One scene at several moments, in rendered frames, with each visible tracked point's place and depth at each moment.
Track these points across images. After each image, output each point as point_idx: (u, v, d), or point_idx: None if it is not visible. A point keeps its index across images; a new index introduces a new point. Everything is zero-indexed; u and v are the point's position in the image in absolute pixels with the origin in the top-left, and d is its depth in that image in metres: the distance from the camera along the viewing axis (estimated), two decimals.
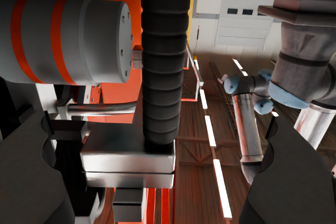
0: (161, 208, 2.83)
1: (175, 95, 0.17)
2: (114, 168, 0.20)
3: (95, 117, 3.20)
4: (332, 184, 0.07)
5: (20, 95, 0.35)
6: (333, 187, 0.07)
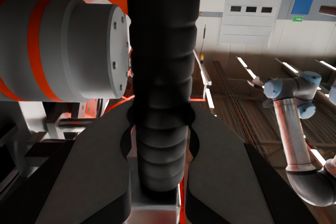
0: None
1: (179, 133, 0.12)
2: None
3: None
4: (245, 149, 0.09)
5: (2, 113, 0.30)
6: (246, 151, 0.09)
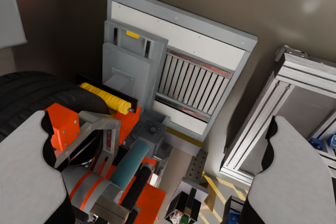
0: None
1: (138, 191, 0.58)
2: (106, 206, 0.52)
3: None
4: (332, 184, 0.07)
5: None
6: (333, 187, 0.07)
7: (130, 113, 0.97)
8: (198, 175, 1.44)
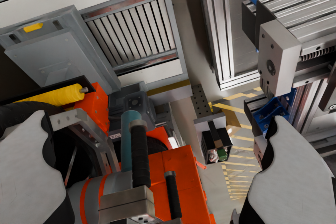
0: None
1: (143, 157, 0.41)
2: (115, 203, 0.36)
3: None
4: (332, 184, 0.07)
5: None
6: (333, 187, 0.07)
7: (90, 95, 0.76)
8: (207, 108, 1.36)
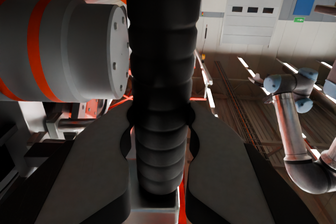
0: None
1: (178, 136, 0.12)
2: None
3: None
4: (245, 149, 0.09)
5: (1, 113, 0.30)
6: (247, 151, 0.09)
7: None
8: None
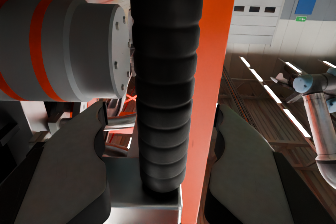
0: None
1: (181, 134, 0.12)
2: (104, 223, 0.15)
3: None
4: (274, 158, 0.09)
5: (4, 113, 0.31)
6: (275, 160, 0.08)
7: None
8: None
